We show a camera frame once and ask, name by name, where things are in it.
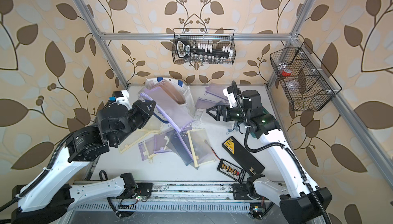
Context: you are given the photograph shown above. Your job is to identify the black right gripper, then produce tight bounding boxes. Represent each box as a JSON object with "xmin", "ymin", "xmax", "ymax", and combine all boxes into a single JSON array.
[{"xmin": 208, "ymin": 104, "xmax": 251, "ymax": 123}]

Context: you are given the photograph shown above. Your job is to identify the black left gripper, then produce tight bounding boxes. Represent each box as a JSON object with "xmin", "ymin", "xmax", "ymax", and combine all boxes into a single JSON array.
[{"xmin": 109, "ymin": 99, "xmax": 155, "ymax": 146}]

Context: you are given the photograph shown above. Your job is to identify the purple mesh pouch pile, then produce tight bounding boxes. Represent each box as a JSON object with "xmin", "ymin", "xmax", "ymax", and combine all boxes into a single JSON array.
[{"xmin": 138, "ymin": 84, "xmax": 195, "ymax": 133}]

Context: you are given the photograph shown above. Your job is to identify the pink mesh pouch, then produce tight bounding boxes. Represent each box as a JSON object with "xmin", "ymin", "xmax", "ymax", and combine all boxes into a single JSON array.
[{"xmin": 159, "ymin": 80, "xmax": 185, "ymax": 105}]

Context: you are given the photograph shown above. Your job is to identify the yellow trimmed mesh pouch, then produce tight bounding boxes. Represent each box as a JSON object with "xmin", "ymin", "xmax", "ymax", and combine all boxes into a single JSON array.
[{"xmin": 187, "ymin": 128, "xmax": 216, "ymax": 168}]

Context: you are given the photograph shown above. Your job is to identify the dark blue mesh pouch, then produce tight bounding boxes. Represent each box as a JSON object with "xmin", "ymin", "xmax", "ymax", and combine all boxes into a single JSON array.
[{"xmin": 166, "ymin": 129, "xmax": 193, "ymax": 166}]

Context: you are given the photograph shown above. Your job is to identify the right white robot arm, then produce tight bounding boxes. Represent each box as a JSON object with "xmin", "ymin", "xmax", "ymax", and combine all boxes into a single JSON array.
[{"xmin": 206, "ymin": 81, "xmax": 332, "ymax": 224}]

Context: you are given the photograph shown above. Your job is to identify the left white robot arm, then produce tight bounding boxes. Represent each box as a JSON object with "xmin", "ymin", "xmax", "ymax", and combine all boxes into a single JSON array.
[{"xmin": 1, "ymin": 91, "xmax": 156, "ymax": 224}]

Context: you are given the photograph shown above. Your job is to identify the purple mesh pouch near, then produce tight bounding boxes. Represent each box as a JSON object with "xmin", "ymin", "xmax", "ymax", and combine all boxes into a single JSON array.
[{"xmin": 195, "ymin": 98, "xmax": 225, "ymax": 109}]

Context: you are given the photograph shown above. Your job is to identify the yellow mesh pouch left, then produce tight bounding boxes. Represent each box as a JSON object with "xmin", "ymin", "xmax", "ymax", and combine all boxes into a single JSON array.
[{"xmin": 119, "ymin": 117, "xmax": 163, "ymax": 153}]

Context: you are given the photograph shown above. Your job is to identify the purple mesh pouch far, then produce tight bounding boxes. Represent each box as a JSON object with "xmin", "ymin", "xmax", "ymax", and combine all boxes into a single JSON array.
[{"xmin": 205, "ymin": 83, "xmax": 229, "ymax": 103}]

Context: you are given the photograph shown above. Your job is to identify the small purple yellow pouch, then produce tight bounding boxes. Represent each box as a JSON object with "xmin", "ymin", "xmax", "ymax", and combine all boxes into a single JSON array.
[{"xmin": 138, "ymin": 134, "xmax": 172, "ymax": 163}]

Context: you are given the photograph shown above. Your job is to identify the black box yellow label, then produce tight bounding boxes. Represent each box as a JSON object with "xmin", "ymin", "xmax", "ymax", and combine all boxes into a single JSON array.
[{"xmin": 222, "ymin": 136, "xmax": 265, "ymax": 176}]

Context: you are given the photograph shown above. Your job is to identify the black charger board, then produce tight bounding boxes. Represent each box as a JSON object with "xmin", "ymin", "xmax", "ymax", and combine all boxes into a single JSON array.
[{"xmin": 217, "ymin": 159, "xmax": 246, "ymax": 183}]

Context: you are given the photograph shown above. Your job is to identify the black wire basket back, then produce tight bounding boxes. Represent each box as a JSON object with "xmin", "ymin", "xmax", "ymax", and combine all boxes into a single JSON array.
[{"xmin": 172, "ymin": 27, "xmax": 236, "ymax": 65}]

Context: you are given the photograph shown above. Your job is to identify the black wire basket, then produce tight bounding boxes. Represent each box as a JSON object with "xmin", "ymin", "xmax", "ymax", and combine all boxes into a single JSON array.
[
  {"xmin": 172, "ymin": 27, "xmax": 236, "ymax": 65},
  {"xmin": 270, "ymin": 42, "xmax": 342, "ymax": 111}
]

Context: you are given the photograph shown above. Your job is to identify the black wire basket right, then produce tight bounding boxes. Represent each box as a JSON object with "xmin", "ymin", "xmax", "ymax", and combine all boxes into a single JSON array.
[{"xmin": 270, "ymin": 42, "xmax": 342, "ymax": 111}]

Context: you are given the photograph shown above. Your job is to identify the aluminium frame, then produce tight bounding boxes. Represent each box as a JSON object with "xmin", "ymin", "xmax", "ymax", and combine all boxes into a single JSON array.
[{"xmin": 84, "ymin": 0, "xmax": 393, "ymax": 224}]

